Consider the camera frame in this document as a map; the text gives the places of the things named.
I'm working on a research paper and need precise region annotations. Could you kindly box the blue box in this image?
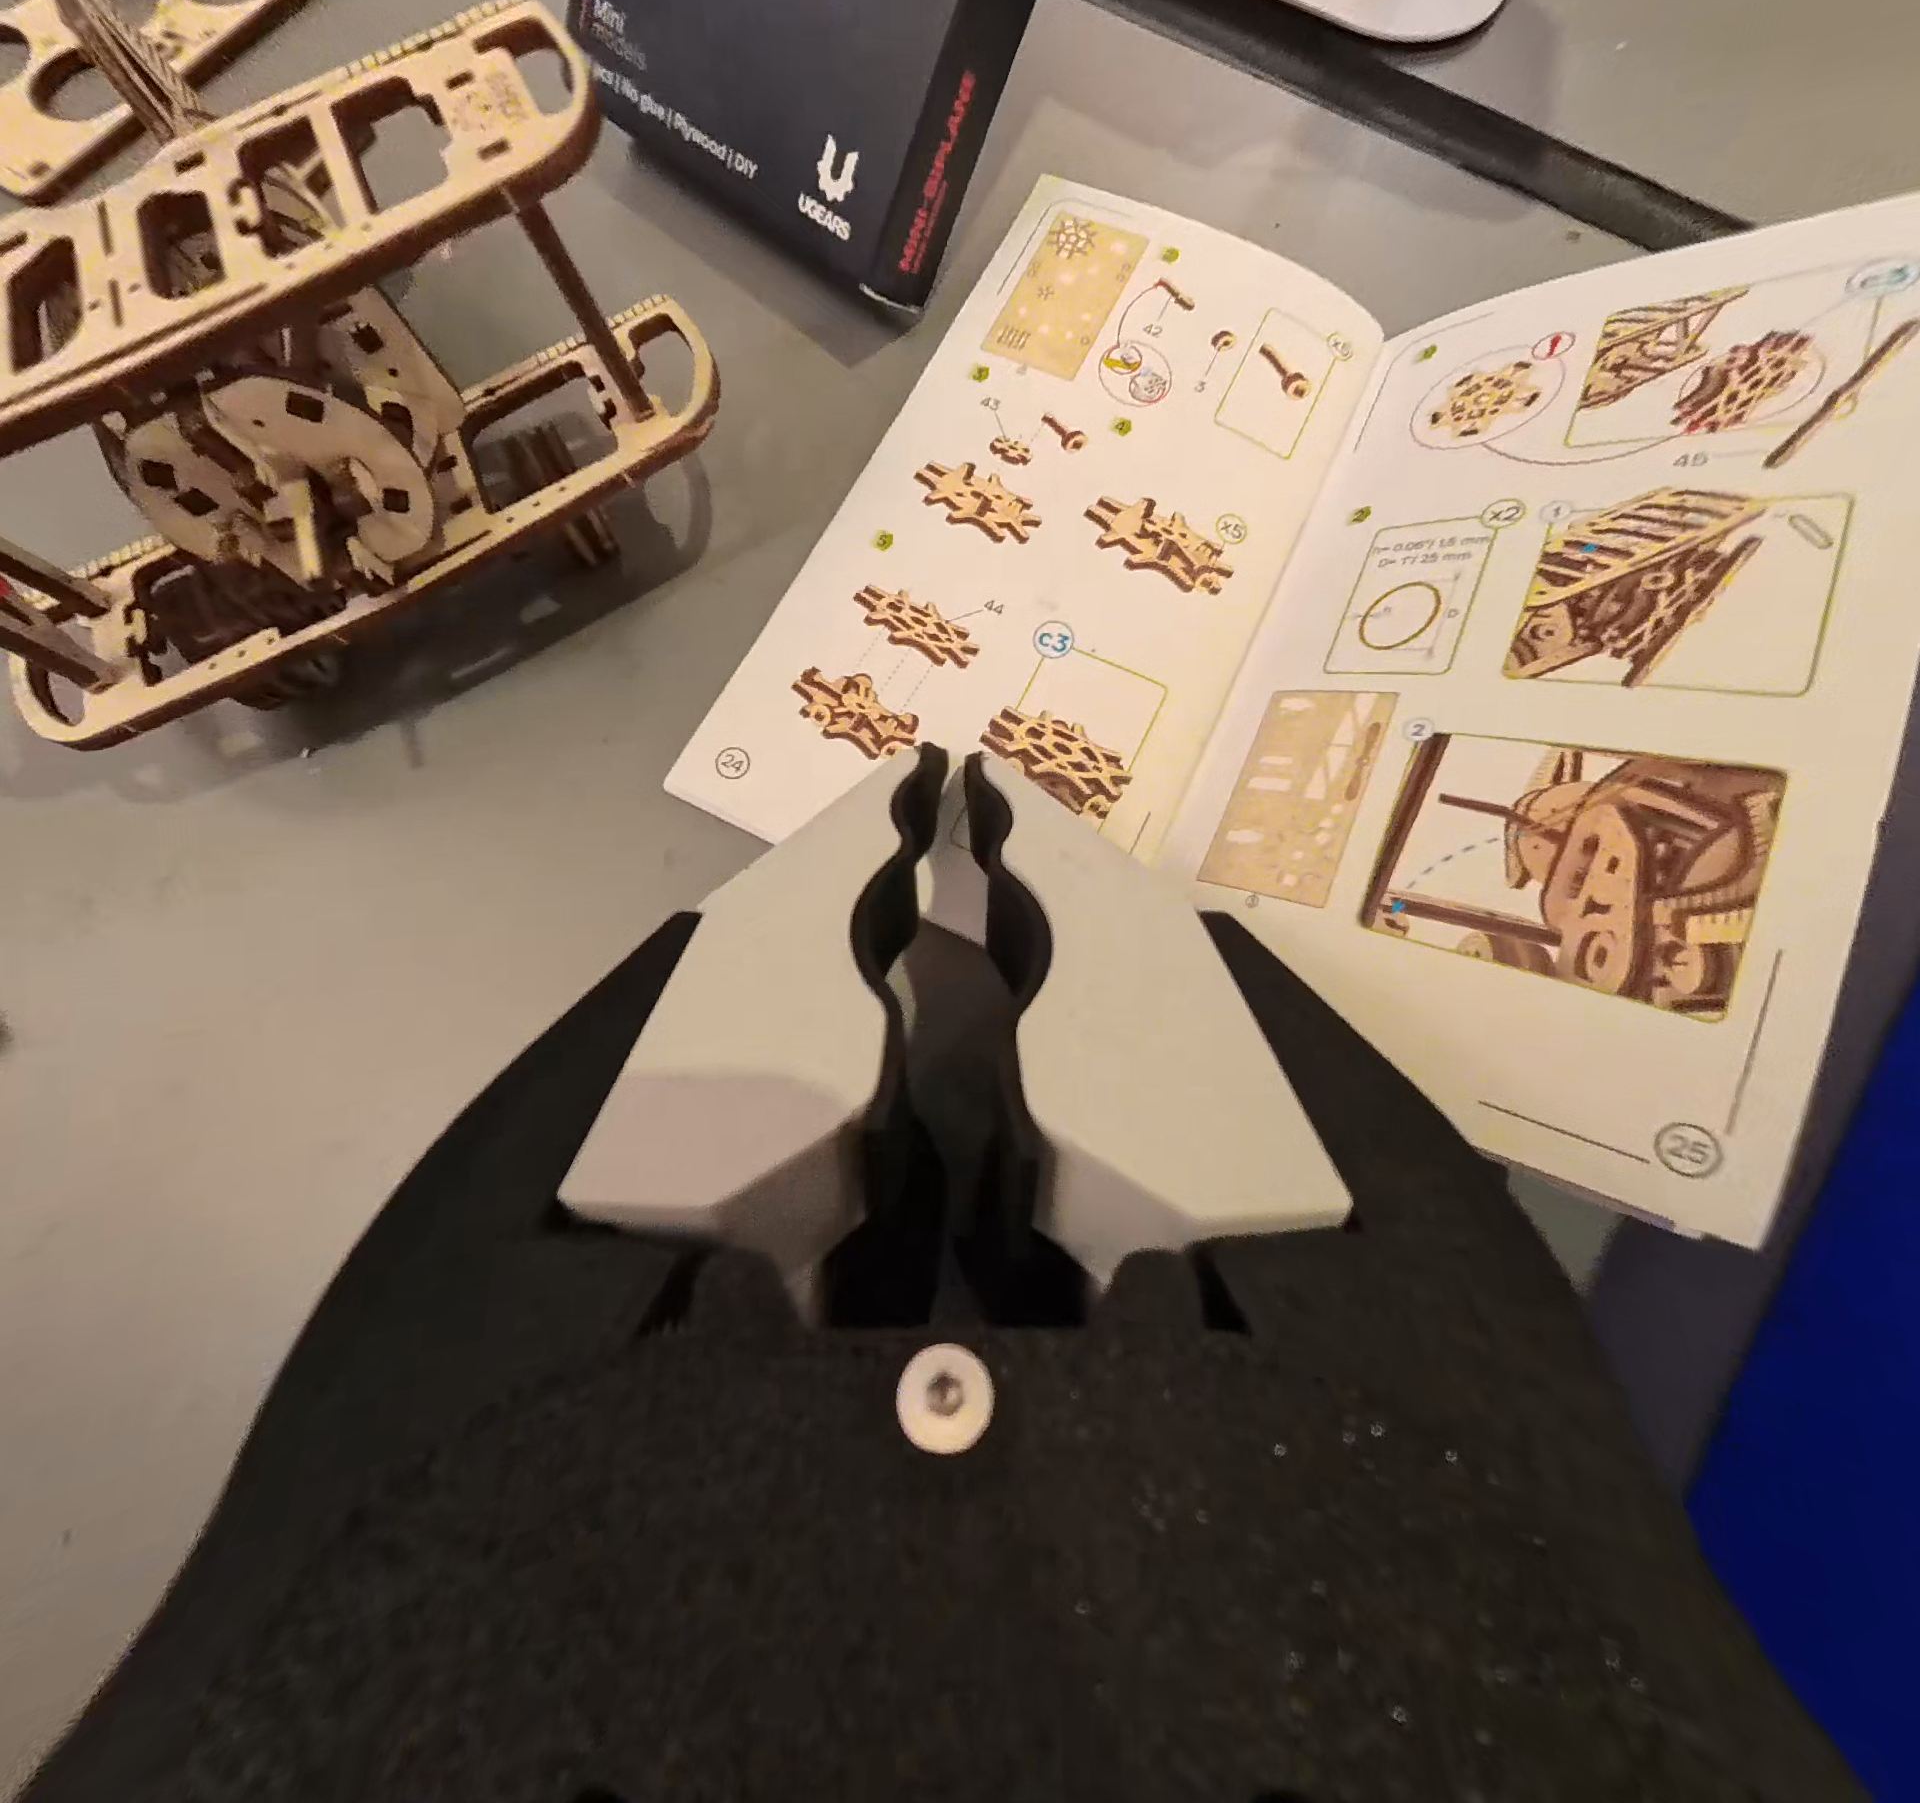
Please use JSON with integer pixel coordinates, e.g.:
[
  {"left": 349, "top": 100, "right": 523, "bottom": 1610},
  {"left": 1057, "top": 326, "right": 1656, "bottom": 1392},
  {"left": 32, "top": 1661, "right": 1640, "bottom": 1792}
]
[{"left": 1680, "top": 982, "right": 1920, "bottom": 1803}]

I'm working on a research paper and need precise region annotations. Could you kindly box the dark cardboard kit box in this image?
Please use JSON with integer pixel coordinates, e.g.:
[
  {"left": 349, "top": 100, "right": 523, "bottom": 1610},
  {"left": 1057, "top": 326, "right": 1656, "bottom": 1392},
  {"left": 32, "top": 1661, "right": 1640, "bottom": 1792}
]
[{"left": 568, "top": 0, "right": 1077, "bottom": 331}]

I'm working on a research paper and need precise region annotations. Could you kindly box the wooden biplane model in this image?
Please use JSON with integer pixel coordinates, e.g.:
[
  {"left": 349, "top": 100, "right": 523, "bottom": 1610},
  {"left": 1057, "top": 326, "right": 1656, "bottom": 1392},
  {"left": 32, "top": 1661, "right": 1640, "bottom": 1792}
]
[{"left": 0, "top": 0, "right": 723, "bottom": 755}]

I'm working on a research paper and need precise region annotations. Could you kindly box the assembly instruction booklet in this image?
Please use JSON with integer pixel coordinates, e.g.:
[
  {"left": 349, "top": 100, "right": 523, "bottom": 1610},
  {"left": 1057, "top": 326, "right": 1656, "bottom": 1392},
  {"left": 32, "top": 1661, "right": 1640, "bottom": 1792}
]
[{"left": 662, "top": 172, "right": 1920, "bottom": 1252}]

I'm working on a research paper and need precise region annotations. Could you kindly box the grey desk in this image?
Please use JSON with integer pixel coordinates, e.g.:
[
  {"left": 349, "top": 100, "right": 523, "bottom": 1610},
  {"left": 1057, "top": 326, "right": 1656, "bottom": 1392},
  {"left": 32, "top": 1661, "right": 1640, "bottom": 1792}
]
[{"left": 0, "top": 0, "right": 1920, "bottom": 1655}]

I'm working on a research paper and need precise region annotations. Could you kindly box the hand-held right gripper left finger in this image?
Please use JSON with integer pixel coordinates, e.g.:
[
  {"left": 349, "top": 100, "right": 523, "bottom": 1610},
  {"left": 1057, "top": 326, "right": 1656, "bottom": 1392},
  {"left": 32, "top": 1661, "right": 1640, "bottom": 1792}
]
[{"left": 557, "top": 745, "right": 951, "bottom": 1327}]

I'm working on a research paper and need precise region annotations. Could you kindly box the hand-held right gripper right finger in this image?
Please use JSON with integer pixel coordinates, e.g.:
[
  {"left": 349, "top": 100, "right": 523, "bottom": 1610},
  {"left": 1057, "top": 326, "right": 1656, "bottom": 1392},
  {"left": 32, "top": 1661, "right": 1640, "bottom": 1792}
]
[{"left": 957, "top": 750, "right": 1357, "bottom": 1295}]

